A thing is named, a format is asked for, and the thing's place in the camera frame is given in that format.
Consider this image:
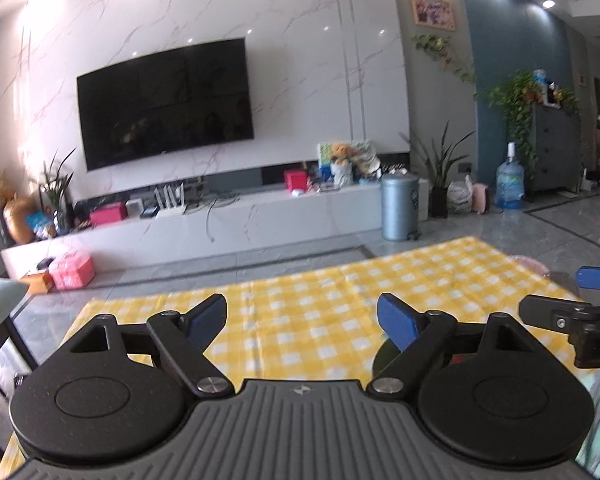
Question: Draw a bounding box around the green colander bowl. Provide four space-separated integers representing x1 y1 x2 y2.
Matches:
367 339 411 392

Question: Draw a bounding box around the dark grey cabinet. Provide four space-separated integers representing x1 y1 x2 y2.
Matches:
529 104 581 194

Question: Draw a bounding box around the pink box on floor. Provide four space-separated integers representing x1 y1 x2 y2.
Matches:
48 250 95 290

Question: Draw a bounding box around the pink small bin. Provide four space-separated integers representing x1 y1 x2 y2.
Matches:
471 183 490 214

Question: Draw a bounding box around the blue water jug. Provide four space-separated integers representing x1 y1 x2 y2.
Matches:
495 142 524 209

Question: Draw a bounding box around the white plastic bag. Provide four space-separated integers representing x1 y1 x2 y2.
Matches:
446 181 472 214

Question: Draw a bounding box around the pink box on bench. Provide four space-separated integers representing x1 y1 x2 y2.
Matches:
90 203 128 226

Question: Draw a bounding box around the potted green plant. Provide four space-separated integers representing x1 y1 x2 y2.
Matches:
398 122 475 218

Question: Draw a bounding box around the yellow checkered tablecloth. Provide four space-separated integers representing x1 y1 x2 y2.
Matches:
0 235 581 478

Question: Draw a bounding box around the grey metal trash can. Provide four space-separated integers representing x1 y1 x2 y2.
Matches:
380 174 419 242

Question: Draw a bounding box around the white wifi router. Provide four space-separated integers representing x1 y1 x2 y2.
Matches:
154 184 187 218

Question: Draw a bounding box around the trailing ivy plant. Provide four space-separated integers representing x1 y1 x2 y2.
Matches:
486 70 581 181

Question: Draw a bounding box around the copper vase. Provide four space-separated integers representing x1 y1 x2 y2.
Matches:
3 196 38 245

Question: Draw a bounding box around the white marble tv bench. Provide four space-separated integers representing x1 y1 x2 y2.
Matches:
1 183 381 278

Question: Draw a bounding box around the red box on bench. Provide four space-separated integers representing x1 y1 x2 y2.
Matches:
284 169 310 193

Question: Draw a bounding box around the black television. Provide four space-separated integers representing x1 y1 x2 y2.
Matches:
76 38 254 171

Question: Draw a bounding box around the black hanging cable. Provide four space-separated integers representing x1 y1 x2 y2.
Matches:
203 194 242 245

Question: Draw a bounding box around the framed wall picture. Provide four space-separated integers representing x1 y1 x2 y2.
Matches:
411 0 456 32

